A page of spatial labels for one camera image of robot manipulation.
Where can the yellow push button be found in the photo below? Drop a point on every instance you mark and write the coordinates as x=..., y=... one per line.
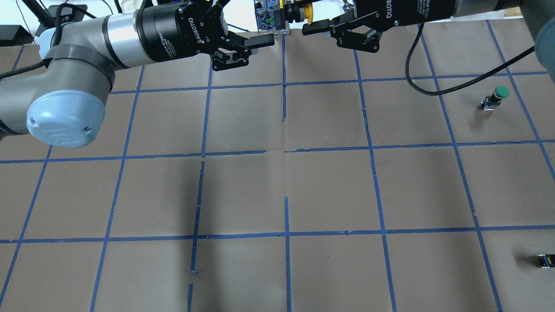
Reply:
x=275, y=16

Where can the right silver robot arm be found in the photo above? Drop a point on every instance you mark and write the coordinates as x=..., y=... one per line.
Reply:
x=460, y=46

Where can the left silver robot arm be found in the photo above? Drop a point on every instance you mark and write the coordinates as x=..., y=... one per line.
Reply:
x=65, y=105

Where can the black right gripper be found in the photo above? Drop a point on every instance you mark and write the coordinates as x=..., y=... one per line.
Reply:
x=416, y=12

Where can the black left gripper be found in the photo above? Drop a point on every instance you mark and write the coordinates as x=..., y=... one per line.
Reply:
x=167, y=34

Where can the green push button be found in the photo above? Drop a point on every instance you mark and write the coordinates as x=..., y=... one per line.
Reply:
x=493, y=101

